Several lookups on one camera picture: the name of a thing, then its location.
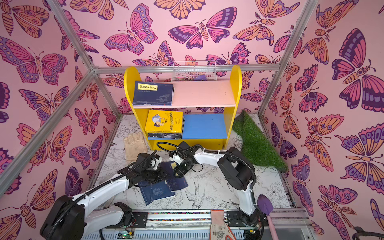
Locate yellow pink blue bookshelf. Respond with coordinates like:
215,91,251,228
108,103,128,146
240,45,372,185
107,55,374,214
143,65,242,150

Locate purple spatula head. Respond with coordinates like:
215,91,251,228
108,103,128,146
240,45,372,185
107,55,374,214
257,194,274,216

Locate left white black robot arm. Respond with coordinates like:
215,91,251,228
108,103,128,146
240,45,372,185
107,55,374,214
40,152,168,240

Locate patterned red white glove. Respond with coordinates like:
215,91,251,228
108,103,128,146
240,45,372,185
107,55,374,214
210,210,236,240

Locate beige work glove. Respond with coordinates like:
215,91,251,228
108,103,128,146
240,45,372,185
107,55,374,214
124,132,148,164

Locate green artificial grass mat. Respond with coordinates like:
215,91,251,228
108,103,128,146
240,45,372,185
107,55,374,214
232,111,288,173

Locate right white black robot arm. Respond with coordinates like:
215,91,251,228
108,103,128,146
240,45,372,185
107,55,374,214
169,142,265,229

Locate green circuit board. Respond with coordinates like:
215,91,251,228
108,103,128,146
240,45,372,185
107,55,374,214
117,231,134,240

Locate white wire basket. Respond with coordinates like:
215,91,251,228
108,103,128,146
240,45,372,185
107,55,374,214
171,60,218,82

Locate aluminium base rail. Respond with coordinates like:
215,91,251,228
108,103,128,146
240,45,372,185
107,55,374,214
82,209,317,240

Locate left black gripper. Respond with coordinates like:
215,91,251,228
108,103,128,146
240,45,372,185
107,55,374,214
140,166,172,184

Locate dark blue thread-bound book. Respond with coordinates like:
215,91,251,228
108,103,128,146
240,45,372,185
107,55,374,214
139,180,175,206

